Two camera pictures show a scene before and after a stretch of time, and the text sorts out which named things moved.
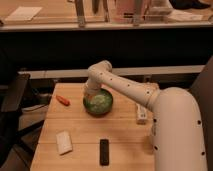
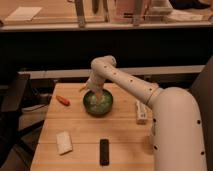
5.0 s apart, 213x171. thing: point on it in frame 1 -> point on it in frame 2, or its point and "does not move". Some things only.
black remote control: [103, 152] does not move
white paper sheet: [24, 13] does not move
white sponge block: [64, 143] does not move
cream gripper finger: [88, 96] -> [83, 89]
